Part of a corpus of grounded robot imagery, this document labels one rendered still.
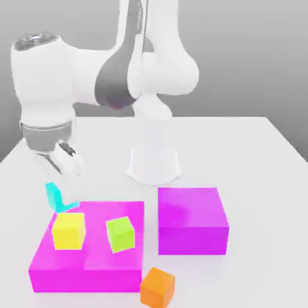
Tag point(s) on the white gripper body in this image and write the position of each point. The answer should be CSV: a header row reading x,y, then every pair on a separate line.
x,y
69,182

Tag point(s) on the small cyan cube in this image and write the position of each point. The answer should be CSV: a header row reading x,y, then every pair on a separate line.
x,y
51,195

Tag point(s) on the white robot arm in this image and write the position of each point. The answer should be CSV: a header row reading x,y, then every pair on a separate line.
x,y
48,79

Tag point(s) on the small yellow cube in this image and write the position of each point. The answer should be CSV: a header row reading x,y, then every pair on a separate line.
x,y
68,232

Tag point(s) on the small lime green cube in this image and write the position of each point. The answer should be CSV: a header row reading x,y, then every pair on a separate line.
x,y
120,235

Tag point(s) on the small orange cube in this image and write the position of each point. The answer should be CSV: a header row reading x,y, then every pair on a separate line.
x,y
157,287

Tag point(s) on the large magenta box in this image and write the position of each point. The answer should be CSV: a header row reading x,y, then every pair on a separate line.
x,y
96,269

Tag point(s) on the large purple box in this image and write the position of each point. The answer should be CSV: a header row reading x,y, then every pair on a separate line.
x,y
192,223

